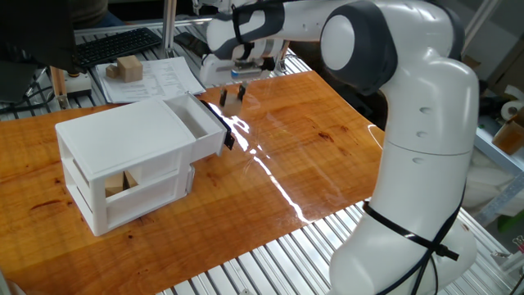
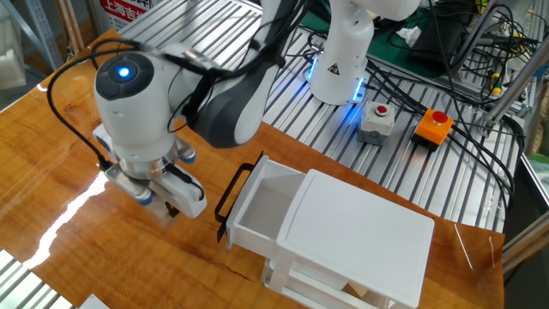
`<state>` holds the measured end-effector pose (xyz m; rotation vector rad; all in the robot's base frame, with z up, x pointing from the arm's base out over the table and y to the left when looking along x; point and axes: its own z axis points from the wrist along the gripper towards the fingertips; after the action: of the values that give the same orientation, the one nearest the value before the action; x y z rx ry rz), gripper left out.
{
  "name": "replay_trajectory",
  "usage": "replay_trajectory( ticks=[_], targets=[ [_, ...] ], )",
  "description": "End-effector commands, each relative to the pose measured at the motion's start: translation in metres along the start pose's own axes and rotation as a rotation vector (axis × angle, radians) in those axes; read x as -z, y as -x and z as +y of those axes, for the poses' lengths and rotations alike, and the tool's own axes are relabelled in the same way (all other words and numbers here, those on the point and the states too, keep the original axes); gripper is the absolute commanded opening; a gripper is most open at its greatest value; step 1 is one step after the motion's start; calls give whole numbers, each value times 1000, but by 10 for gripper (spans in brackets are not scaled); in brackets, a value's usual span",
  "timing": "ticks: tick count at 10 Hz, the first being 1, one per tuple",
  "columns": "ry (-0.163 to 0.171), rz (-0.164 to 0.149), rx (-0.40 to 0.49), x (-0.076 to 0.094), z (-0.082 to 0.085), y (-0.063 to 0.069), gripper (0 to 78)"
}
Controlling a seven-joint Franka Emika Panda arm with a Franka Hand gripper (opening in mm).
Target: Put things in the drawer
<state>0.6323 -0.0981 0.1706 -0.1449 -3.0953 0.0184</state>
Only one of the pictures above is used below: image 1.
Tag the seated person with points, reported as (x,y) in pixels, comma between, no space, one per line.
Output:
(88,10)

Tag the bright green object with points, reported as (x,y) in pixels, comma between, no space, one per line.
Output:
(511,223)

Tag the black smartphone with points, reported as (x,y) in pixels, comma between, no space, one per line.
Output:
(190,43)

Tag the black monitor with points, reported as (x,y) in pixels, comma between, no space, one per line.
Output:
(32,33)

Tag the glossy wood-grain mat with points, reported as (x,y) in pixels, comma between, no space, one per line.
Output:
(286,155)

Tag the small wooden block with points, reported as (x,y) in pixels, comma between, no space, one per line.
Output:
(111,71)

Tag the printed paper sheets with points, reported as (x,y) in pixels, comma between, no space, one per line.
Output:
(159,80)

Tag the binder clips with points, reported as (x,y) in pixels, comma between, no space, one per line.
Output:
(519,242)

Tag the wooden block inside cabinet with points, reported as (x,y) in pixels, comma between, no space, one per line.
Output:
(114,186)

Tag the aluminium profile post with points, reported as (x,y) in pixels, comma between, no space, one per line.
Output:
(282,57)
(168,24)

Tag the white plastic drawer cabinet frame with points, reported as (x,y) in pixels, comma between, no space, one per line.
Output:
(123,131)

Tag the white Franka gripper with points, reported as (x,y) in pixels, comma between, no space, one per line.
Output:
(213,73)

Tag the brown cardboard box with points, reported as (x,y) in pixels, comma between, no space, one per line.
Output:
(509,137)

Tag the black keyboard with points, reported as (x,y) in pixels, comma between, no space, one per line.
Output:
(118,45)

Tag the light wooden cube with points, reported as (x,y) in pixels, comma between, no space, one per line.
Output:
(232,104)

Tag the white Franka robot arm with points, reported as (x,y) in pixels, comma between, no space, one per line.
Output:
(430,123)

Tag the large wooden block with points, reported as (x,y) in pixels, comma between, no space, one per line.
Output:
(130,69)

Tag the white metal shelf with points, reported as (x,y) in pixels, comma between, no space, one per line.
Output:
(499,155)

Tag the white toilet paper roll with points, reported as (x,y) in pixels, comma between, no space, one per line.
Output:
(511,108)

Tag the silver camera with blue caps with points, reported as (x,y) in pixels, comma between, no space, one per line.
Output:
(245,73)

